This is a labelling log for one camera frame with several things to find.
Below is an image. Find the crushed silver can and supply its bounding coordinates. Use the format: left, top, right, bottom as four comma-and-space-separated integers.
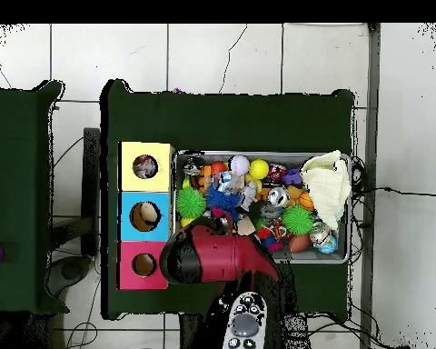
267, 185, 291, 208

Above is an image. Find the colourful patterned cloth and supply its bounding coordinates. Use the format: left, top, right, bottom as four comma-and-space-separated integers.
133, 155, 159, 179

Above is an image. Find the green puffer ball with eyes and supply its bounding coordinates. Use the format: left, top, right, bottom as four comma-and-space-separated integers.
174, 185, 207, 220

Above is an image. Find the small orange basketball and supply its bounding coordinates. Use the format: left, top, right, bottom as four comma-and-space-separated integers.
297, 192, 315, 212

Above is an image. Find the yellow smiley ball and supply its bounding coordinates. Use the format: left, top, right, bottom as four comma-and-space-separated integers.
248, 158, 271, 180

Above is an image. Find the blue puffer ball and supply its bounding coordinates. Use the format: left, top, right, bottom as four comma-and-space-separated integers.
205, 184, 243, 223

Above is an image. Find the black cable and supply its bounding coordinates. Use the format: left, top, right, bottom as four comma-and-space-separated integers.
352, 185, 436, 197

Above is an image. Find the white baseball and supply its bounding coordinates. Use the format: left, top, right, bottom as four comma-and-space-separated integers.
228, 155, 251, 177

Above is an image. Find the cream knitted cloth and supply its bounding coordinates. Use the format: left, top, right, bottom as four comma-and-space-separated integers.
300, 149, 352, 231

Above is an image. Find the grey rounded floor object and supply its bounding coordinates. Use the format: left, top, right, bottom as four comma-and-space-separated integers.
45, 254, 93, 297

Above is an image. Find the shallow metal mesh bin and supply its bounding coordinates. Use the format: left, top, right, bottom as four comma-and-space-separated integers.
171, 149, 352, 265

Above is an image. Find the grey metal pole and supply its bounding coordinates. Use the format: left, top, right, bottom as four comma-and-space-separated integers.
359, 23, 382, 349

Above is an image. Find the wooden box with three holes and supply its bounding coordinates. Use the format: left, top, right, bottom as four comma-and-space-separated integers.
116, 140, 175, 291

